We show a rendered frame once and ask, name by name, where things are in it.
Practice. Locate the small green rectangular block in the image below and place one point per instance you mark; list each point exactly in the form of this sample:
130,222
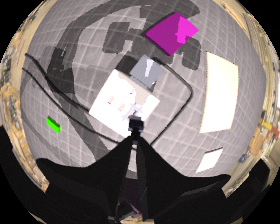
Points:
53,125

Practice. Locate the magenta flat bar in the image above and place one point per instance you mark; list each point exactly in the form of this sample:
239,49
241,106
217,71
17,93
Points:
171,33

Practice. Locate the black usb plug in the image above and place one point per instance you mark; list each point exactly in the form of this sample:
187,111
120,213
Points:
136,126

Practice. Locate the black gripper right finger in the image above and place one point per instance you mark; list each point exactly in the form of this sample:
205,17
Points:
161,186

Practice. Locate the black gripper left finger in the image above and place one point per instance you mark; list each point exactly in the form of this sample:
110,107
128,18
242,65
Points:
100,183

